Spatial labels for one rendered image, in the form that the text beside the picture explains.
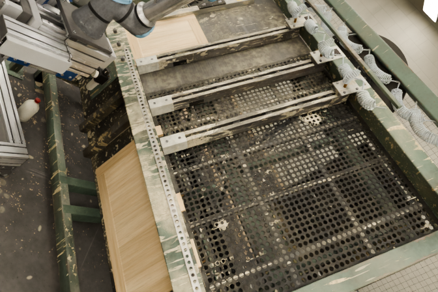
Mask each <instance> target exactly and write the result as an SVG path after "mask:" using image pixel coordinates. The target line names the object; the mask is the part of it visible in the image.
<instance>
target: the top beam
mask: <svg viewBox="0 0 438 292"><path fill-rule="evenodd" d="M290 1H292V0H274V2H275V3H276V4H277V5H278V7H279V8H280V9H281V11H282V12H283V13H284V14H285V16H286V17H287V18H292V15H291V14H290V13H289V11H288V9H287V4H288V2H290ZM293 1H294V2H296V4H297V6H300V5H301V4H302V3H301V2H300V0H293ZM316 25H318V27H319V29H318V31H321V32H324V33H319V32H317V33H316V34H314V35H311V34H309V32H307V30H306V29H305V27H304V26H303V27H300V30H299V35H300V36H301V37H302V39H303V40H304V41H305V43H307V45H308V46H309V48H310V49H311V50H312V51H317V50H318V46H317V45H318V43H319V42H321V41H323V37H324V34H326V35H325V41H326V40H327V39H330V37H329V36H328V34H327V33H326V32H325V30H324V29H323V28H322V27H321V26H320V25H319V24H318V23H316ZM342 59H343V58H341V59H336V60H333V61H328V62H326V65H325V69H326V70H327V72H328V73H329V74H330V76H331V77H332V79H333V80H334V81H335V82H336V81H340V80H343V78H342V77H341V75H340V73H339V72H338V67H339V66H340V65H341V64H342ZM344 63H347V64H348V65H349V66H350V67H351V69H352V70H356V68H355V67H354V66H353V64H352V63H351V62H350V61H349V59H348V58H347V57H346V56H345V57H344ZM365 90H366V91H368V92H369V94H370V96H371V97H372V98H373V99H374V100H375V103H376V105H375V106H379V107H384V108H386V109H382V108H374V109H373V110H369V111H368V110H367V109H364V108H363V107H362V106H361V105H360V104H359V103H358V100H357V96H356V93H357V92H355V93H351V94H349V96H348V99H349V101H350V102H351V103H352V105H353V106H354V107H355V109H356V110H357V111H358V113H359V114H360V115H361V117H362V118H363V119H364V120H365V122H366V123H367V125H368V126H369V127H370V128H371V130H372V131H373V133H374V134H375V135H376V136H377V138H378V139H379V141H380V142H381V143H382V144H383V146H384V147H385V149H386V150H387V151H388V152H389V154H390V155H391V157H393V159H394V160H395V162H396V163H397V165H399V167H400V168H401V170H402V171H403V172H404V173H405V175H406V176H407V178H408V179H409V180H410V181H411V183H412V184H413V186H414V187H415V188H416V189H417V191H418V192H419V194H420V195H421V196H422V197H423V199H424V200H425V202H426V203H427V204H428V205H429V207H430V208H431V210H432V211H433V212H434V213H435V215H436V216H437V217H438V167H437V166H436V165H435V164H434V162H433V161H432V160H431V158H430V157H429V156H428V155H427V154H426V153H425V151H424V150H423V149H422V147H421V146H420V145H419V144H418V143H417V142H416V141H415V139H414V138H413V137H412V135H410V133H409V132H408V131H407V130H406V128H405V127H404V126H403V125H402V124H401V123H400V121H399V120H398V119H397V118H396V116H395V115H394V114H393V113H392V112H391V110H390V109H389V108H388V107H387V105H386V104H385V103H384V102H383V101H382V100H381V98H380V97H379V96H378V94H377V93H376V92H375V91H374V90H373V89H372V88H369V89H365Z"/></svg>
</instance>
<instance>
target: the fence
mask: <svg viewBox="0 0 438 292"><path fill-rule="evenodd" d="M224 1H225V2H226V4H225V5H219V6H215V7H210V8H204V9H199V8H198V6H194V7H188V8H182V9H179V10H176V11H174V12H172V13H170V14H168V15H167V16H164V17H163V18H161V19H159V20H157V21H160V20H166V19H170V18H176V17H179V16H185V15H189V14H194V15H199V14H204V13H208V12H214V11H218V10H223V9H227V8H233V7H239V6H243V5H249V4H252V3H254V0H241V1H237V0H224Z"/></svg>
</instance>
